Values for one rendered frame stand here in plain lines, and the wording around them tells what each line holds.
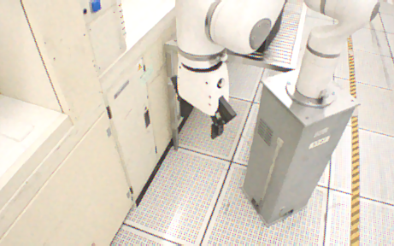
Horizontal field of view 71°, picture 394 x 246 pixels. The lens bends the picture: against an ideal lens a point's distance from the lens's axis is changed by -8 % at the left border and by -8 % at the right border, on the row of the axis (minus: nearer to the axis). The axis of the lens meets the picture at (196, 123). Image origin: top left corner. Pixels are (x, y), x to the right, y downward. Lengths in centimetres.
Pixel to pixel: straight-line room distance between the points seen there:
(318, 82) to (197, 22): 72
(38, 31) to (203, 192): 124
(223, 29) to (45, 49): 54
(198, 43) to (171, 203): 130
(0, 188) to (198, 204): 109
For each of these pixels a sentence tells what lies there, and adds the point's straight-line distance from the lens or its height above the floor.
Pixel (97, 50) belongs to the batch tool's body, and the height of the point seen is 96.
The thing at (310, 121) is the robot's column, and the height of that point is 76.
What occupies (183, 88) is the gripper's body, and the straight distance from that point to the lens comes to 57.
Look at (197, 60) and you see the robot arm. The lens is 48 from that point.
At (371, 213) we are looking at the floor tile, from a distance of 190.
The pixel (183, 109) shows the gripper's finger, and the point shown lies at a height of 102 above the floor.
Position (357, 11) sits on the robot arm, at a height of 113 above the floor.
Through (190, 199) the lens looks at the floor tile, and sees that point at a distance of 169.
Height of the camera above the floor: 145
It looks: 44 degrees down
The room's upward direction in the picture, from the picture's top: straight up
